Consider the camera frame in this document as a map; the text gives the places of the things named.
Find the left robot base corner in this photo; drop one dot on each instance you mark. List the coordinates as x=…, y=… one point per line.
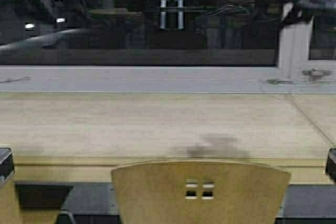
x=7, y=165

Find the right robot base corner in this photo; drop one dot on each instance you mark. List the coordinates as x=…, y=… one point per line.
x=330, y=167

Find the yellow plywood chair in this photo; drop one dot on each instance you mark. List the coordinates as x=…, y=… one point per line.
x=33, y=202
x=198, y=191

